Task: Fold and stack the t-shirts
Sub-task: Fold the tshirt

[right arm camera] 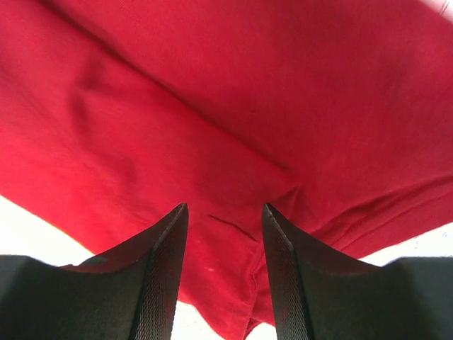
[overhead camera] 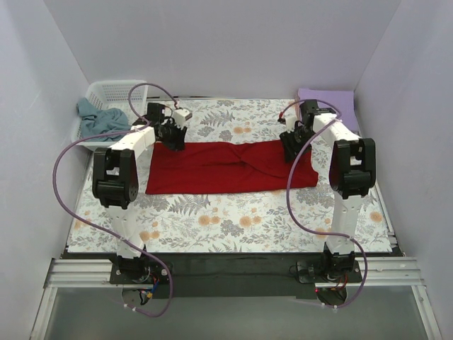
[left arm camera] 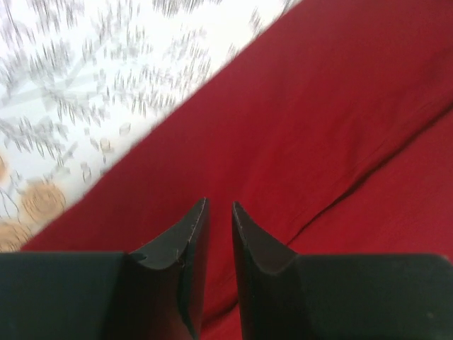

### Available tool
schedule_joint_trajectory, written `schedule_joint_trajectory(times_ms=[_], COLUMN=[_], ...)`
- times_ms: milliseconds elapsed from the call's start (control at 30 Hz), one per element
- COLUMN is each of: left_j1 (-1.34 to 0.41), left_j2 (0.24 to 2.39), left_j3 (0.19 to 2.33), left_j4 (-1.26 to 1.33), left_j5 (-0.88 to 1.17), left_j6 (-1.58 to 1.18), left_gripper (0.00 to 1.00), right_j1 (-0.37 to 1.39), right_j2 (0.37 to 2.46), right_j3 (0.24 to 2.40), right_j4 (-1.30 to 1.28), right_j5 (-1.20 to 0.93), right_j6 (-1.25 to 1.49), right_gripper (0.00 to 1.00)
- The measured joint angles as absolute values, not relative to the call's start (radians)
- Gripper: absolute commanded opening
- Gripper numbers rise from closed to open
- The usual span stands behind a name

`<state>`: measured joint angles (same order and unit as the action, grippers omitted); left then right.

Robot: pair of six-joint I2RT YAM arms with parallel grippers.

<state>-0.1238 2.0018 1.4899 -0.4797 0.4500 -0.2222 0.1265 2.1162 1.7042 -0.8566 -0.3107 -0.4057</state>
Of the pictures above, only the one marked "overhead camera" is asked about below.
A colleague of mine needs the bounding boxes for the red t shirt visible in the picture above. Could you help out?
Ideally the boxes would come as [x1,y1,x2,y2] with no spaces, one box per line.
[144,140,319,196]

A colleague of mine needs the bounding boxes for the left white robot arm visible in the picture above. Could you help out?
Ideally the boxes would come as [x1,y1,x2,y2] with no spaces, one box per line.
[92,103,193,283]

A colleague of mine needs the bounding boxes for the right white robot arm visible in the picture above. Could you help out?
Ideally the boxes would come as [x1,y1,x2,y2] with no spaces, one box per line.
[278,99,376,283]

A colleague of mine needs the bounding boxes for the folded purple t shirt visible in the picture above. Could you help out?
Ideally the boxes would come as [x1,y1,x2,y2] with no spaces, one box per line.
[296,88,359,133]

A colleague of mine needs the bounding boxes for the blue-grey t shirt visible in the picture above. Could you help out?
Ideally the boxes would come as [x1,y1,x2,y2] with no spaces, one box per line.
[77,98,131,142]

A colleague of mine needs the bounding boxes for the floral tablecloth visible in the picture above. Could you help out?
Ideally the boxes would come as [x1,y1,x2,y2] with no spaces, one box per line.
[67,98,394,254]

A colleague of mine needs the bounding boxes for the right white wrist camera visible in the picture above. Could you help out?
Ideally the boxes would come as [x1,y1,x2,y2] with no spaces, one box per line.
[277,112,302,132]

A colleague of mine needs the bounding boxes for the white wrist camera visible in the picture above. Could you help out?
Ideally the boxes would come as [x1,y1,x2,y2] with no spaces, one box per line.
[277,112,302,132]
[172,108,193,129]

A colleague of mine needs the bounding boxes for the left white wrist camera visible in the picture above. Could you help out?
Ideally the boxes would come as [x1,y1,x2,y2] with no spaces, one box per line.
[172,108,193,129]

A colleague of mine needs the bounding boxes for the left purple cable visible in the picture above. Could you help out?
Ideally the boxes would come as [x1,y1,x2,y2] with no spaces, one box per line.
[52,83,183,317]

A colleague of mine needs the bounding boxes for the purple cable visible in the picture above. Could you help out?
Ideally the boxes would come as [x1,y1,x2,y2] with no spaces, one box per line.
[277,98,369,310]
[52,83,183,317]

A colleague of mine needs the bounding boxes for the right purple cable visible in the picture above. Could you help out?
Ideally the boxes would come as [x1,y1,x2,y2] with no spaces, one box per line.
[277,98,369,310]

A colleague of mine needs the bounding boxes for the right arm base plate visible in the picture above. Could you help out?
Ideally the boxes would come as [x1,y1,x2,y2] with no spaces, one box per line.
[295,259,362,283]

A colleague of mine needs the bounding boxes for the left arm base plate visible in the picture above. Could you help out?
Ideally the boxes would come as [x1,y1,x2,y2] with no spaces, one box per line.
[109,259,172,285]

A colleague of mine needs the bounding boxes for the aluminium rail frame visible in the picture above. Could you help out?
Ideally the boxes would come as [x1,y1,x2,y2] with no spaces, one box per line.
[31,254,442,339]

